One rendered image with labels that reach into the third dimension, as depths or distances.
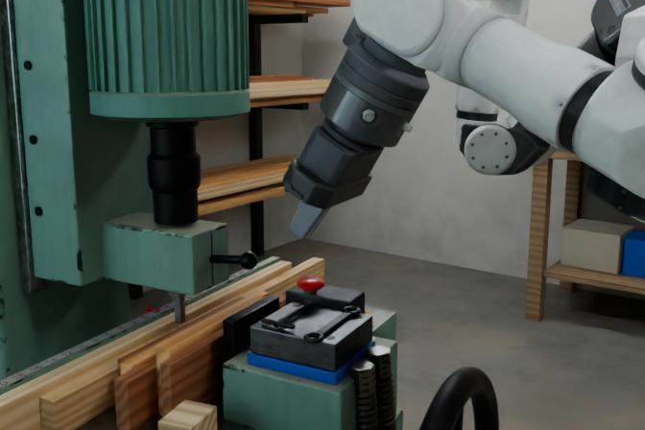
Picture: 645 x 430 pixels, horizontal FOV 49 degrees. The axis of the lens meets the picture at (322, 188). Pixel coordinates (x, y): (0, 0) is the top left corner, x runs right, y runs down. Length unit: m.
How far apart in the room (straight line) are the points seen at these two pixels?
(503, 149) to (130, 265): 0.57
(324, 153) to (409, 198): 3.82
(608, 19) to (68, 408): 0.86
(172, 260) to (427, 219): 3.71
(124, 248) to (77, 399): 0.19
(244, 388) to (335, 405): 0.10
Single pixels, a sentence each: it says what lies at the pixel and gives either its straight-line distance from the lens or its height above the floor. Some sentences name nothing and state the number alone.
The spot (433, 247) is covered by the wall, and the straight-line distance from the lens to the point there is 4.49.
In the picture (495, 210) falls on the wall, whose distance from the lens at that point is 4.26.
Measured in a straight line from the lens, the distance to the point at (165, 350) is 0.75.
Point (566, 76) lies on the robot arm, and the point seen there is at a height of 1.25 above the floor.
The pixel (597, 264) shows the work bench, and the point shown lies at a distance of 3.66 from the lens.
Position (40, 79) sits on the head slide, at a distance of 0.86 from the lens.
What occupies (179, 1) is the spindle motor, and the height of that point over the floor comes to 1.32.
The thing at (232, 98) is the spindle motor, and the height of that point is 1.22.
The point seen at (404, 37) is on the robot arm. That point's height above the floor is 1.28.
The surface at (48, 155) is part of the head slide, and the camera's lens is 0.87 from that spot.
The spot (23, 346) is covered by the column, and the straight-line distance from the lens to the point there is 0.96.
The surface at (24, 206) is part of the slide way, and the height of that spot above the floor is 1.09.
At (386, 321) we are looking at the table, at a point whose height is 0.90.
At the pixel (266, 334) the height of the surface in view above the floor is 1.00.
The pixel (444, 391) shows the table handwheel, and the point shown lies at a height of 0.95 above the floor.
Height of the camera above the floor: 1.26
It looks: 11 degrees down
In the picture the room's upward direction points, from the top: straight up
